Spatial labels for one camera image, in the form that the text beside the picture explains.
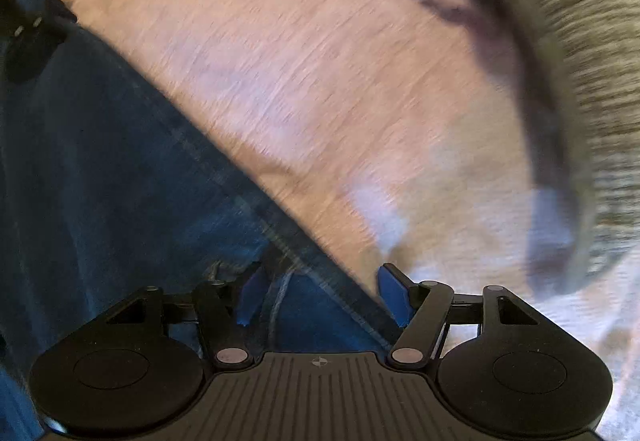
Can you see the grey knitted cloth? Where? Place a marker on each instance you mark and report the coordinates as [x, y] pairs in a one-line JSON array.
[[590, 46]]

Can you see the pink quilted bedspread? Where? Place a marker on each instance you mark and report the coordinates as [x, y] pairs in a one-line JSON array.
[[300, 71]]

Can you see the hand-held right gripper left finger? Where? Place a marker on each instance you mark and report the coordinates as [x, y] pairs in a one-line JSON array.
[[249, 297]]

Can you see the blue denim jeans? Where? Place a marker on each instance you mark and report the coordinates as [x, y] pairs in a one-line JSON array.
[[100, 171]]

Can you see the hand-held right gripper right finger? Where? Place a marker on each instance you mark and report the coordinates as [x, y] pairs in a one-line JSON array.
[[392, 291]]

